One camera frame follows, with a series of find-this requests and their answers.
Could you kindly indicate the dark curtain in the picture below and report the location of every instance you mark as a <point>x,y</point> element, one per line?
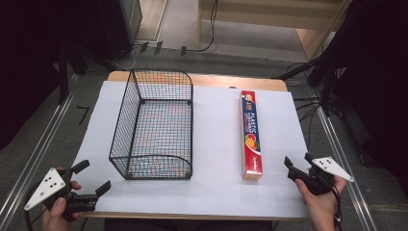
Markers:
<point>29,64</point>
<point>378,80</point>

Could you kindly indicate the metal floor rail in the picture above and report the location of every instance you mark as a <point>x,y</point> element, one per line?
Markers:
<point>343,166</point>
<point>35,154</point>

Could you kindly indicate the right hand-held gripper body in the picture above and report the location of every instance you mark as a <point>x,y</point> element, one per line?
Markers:
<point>320,183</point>

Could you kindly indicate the person's right hand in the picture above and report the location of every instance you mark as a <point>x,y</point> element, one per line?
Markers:
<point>320,208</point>

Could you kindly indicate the person's left hand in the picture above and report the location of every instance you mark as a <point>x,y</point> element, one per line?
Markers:
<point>53,218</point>

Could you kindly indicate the black metal stand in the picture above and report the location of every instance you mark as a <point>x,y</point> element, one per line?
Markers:
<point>63,73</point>
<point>327,86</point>

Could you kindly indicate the white paper sheet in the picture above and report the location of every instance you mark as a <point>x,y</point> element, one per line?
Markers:
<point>218,128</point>

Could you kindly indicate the person's dark clothing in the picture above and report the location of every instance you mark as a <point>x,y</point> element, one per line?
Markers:
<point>186,225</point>

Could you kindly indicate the dark computer tower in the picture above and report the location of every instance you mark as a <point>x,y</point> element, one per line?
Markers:
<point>123,25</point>

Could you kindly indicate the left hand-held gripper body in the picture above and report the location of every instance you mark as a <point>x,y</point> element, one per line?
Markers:
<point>48,187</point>

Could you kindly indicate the red plastic wrap box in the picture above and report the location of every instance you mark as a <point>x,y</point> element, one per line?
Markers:
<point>251,138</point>

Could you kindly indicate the light wooden cabinet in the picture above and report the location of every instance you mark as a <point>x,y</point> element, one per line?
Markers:
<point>272,19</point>

